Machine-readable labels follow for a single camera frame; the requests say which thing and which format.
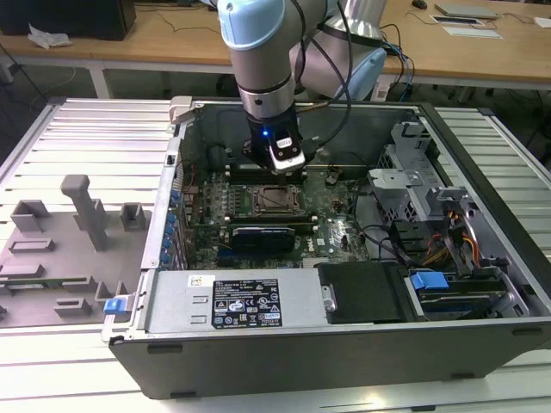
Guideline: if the metal socket cover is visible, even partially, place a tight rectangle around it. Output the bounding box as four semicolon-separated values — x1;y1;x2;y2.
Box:
256;187;303;214

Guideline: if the black cpu socket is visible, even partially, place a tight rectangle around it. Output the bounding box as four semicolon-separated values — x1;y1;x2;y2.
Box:
247;183;311;219

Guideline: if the black ram stick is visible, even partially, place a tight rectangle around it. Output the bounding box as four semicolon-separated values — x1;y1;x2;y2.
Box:
226;214;320;231

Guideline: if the black graphics card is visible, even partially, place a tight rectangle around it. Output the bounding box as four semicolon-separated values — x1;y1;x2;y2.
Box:
232;223;298;255

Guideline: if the wooden desk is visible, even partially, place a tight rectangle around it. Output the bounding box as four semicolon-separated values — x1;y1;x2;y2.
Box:
0;0;551;101

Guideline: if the green motherboard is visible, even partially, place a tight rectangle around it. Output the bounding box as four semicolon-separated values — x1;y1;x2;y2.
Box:
180;167;371;270

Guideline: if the silver perforated drive cage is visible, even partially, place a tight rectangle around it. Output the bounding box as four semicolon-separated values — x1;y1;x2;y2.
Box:
368;122;440;225

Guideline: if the black plastic drive shroud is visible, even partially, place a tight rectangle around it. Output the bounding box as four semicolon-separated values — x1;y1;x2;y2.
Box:
316;262;410;324

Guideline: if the grey power supply unit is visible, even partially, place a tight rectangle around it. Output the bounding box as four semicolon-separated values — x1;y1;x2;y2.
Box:
144;270;332;335

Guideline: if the grey metal disk bay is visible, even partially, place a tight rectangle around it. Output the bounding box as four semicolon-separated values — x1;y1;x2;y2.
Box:
425;185;531;320

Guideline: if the black computer tower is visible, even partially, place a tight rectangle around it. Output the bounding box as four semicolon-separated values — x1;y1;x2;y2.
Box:
0;0;137;42

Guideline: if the grey laptop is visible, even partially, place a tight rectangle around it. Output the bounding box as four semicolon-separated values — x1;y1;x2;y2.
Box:
434;2;501;21

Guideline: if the blue disk carrier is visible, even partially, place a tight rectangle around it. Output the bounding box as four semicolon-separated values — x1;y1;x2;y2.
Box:
410;269;509;322

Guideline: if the crumpled clear plastic bag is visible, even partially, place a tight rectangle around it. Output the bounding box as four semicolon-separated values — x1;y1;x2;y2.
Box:
27;22;72;49

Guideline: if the blue case latch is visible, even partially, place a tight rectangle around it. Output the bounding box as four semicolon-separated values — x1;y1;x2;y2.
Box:
104;297;133;317

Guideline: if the black open pc case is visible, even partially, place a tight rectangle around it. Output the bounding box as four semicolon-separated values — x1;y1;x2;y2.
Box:
101;96;551;399

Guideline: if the grey parts rack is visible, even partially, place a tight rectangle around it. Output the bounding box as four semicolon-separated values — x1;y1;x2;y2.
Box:
0;174;154;329

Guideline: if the green ram stick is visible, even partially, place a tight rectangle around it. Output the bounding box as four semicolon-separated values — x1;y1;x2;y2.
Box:
0;278;87;288

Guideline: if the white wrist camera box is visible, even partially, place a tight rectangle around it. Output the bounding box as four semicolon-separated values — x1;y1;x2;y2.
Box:
268;134;307;175

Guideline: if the grey case release handle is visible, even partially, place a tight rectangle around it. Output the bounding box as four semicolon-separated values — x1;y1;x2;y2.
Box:
169;96;204;126

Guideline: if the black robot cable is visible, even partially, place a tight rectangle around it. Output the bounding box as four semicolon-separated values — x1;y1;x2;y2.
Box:
300;0;356;150

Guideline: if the black desk cable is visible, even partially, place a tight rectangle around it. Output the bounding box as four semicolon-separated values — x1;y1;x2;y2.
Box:
133;3;219;34

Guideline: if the blue cable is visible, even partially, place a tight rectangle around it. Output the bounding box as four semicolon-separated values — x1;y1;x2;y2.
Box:
381;23;417;94

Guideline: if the black wire bundle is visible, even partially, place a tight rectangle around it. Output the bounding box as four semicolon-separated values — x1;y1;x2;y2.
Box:
351;180;417;264

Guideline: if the orange yellow wire bundle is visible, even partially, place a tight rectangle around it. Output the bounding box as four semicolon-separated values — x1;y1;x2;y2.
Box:
424;209;481;268

